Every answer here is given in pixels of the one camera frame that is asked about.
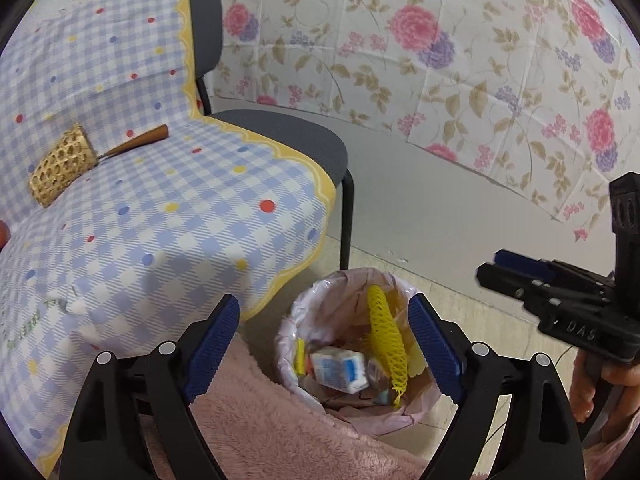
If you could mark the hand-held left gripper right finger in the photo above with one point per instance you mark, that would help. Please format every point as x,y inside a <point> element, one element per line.
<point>432,345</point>

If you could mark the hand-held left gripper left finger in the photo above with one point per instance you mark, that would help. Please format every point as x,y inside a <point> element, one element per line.
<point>215,350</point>

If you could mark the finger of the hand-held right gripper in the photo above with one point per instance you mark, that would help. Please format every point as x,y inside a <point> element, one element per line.
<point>520,261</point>
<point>500,277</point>

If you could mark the yellow foam fruit net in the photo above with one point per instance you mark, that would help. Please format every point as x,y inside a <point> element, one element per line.
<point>385,330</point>

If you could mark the clear brown wrapper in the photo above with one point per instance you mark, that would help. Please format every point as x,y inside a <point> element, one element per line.
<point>377,375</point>

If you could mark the yellow packet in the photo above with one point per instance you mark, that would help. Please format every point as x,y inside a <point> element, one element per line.
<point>300,355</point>

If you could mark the white drink carton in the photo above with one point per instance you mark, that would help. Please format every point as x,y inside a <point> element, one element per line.
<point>335,367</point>

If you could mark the trash bin with pink bag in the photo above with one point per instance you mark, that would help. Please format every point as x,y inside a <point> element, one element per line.
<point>320,300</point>

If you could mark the person's right forearm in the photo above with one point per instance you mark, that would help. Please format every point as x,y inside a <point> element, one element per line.
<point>617,455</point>

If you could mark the person's right hand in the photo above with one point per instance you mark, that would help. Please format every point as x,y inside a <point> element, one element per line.
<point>622,375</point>

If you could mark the person's pink fleece clothing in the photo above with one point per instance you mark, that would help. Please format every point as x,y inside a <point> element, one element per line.
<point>280,435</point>

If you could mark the blue checkered dotted cloth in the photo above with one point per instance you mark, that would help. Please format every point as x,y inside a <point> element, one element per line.
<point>150,210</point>

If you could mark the brown wooden stick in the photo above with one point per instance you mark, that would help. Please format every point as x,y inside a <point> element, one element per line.
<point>145,137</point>

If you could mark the grey fabric chair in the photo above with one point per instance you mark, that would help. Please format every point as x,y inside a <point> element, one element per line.
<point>280,135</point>

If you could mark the woven bamboo basket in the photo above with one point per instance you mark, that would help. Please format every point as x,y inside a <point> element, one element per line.
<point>60,165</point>

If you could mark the floral wall sheet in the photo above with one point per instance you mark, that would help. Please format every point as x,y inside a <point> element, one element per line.
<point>450,60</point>

